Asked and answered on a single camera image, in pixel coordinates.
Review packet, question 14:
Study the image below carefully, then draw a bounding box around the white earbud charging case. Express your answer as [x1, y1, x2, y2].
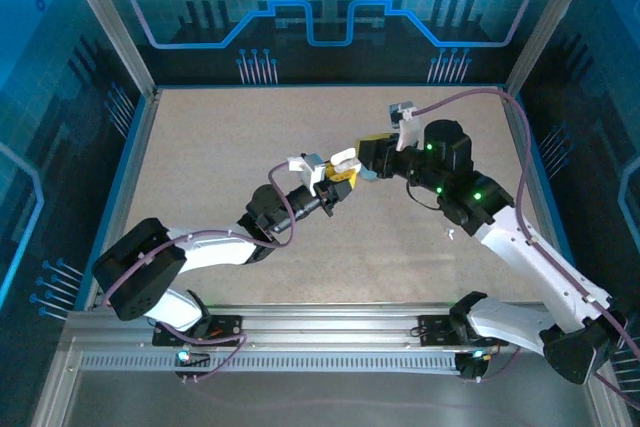
[329, 146, 363, 177]

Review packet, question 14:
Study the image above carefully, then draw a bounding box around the small black LED controller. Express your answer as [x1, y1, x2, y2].
[173, 348, 212, 371]
[455, 349, 494, 381]

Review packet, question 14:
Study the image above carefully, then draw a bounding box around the grey metal front panel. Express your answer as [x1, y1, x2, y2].
[64, 371, 601, 427]

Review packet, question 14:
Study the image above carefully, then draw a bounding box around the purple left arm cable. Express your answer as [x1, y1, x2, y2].
[102, 160, 301, 384]

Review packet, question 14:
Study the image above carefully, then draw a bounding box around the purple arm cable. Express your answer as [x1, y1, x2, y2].
[102, 160, 301, 384]
[412, 87, 640, 411]

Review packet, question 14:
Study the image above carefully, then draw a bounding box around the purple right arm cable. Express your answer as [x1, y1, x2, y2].
[412, 87, 640, 411]

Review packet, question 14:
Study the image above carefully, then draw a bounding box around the aluminium table side rail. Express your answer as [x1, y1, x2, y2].
[499, 85, 589, 312]
[82, 88, 162, 311]

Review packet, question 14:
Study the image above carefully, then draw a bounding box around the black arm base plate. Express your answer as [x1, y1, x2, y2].
[152, 314, 244, 348]
[417, 314, 510, 348]

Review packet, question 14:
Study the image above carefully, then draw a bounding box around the slotted grey cable duct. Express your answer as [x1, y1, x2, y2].
[78, 352, 464, 374]

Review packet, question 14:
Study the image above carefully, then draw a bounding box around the aluminium frame post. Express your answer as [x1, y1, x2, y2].
[502, 0, 594, 98]
[54, 0, 161, 98]

